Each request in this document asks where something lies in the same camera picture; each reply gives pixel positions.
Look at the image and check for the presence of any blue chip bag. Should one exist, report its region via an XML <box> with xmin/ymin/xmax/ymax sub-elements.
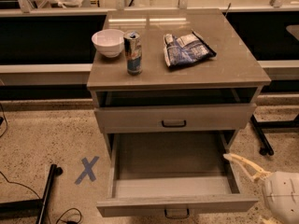
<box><xmin>164</xmin><ymin>31</ymin><xmax>217</xmax><ymax>67</ymax></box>

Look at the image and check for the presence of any black floor cable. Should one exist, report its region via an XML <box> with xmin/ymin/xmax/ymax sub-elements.
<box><xmin>0</xmin><ymin>103</ymin><xmax>83</xmax><ymax>224</ymax></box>

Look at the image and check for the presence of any drawer with handle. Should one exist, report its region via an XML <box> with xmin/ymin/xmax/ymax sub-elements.
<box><xmin>97</xmin><ymin>131</ymin><xmax>257</xmax><ymax>219</ymax></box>
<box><xmin>94</xmin><ymin>104</ymin><xmax>256</xmax><ymax>133</ymax></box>

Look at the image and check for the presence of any black stand leg left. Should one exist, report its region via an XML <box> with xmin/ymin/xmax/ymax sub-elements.
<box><xmin>0</xmin><ymin>164</ymin><xmax>63</xmax><ymax>224</ymax></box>

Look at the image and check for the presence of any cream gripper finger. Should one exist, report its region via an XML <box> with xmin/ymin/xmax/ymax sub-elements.
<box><xmin>223</xmin><ymin>153</ymin><xmax>272</xmax><ymax>182</ymax></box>

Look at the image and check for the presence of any blue tape X mark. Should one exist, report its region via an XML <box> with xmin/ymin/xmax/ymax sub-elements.
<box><xmin>75</xmin><ymin>156</ymin><xmax>99</xmax><ymax>185</ymax></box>

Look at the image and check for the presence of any black stand leg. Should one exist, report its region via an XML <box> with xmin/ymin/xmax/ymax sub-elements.
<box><xmin>250</xmin><ymin>115</ymin><xmax>299</xmax><ymax>156</ymax></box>
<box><xmin>0</xmin><ymin>164</ymin><xmax>63</xmax><ymax>224</ymax></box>

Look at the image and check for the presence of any blue silver energy drink can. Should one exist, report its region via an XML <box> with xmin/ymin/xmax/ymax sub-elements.
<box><xmin>123</xmin><ymin>31</ymin><xmax>142</xmax><ymax>75</ymax></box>

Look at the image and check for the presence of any grey drawer cabinet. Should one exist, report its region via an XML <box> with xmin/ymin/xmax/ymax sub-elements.
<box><xmin>87</xmin><ymin>9</ymin><xmax>271</xmax><ymax>150</ymax></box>

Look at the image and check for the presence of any white bowl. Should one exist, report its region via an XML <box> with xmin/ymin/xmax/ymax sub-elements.
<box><xmin>92</xmin><ymin>29</ymin><xmax>124</xmax><ymax>58</ymax></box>

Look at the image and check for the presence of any black stand leg right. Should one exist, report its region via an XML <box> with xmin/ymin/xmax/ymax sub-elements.
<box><xmin>250</xmin><ymin>115</ymin><xmax>299</xmax><ymax>156</ymax></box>

